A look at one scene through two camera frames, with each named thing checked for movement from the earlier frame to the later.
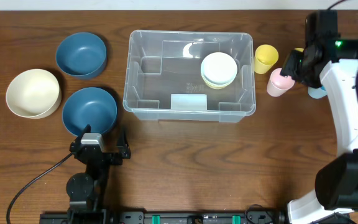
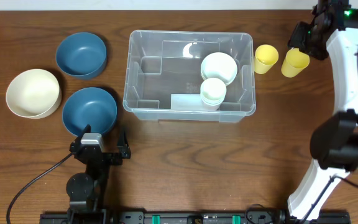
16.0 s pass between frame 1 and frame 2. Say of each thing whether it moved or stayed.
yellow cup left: stayed
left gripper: stayed
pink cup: moved
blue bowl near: stayed
